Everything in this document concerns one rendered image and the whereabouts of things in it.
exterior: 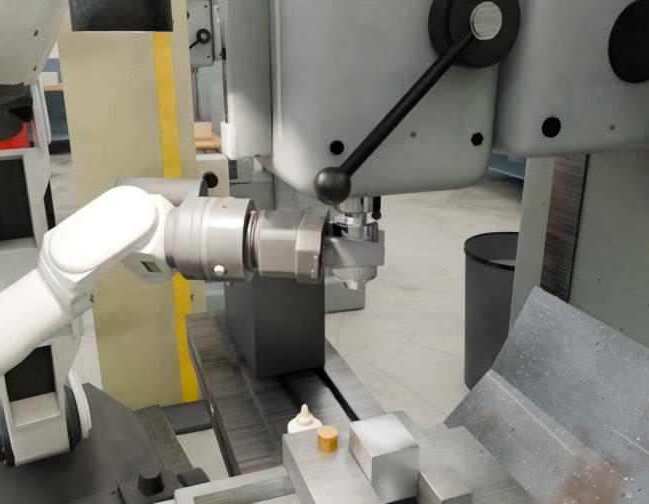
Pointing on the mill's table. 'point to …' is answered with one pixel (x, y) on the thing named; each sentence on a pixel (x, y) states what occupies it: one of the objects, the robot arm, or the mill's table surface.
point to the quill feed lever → (509, 27)
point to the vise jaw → (324, 472)
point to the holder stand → (277, 323)
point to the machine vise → (454, 447)
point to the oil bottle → (303, 421)
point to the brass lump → (327, 439)
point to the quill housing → (372, 99)
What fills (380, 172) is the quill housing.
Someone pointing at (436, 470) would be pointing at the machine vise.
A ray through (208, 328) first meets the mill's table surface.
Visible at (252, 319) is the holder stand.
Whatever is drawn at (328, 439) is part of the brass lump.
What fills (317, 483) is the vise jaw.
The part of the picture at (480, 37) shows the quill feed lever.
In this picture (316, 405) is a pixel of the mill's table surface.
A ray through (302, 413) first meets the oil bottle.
